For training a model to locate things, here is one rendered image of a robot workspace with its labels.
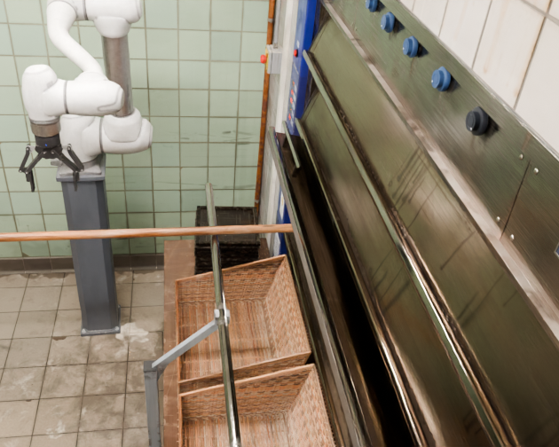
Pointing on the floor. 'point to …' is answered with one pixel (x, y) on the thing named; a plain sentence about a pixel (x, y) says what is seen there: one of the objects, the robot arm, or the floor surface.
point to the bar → (153, 372)
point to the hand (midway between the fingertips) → (54, 186)
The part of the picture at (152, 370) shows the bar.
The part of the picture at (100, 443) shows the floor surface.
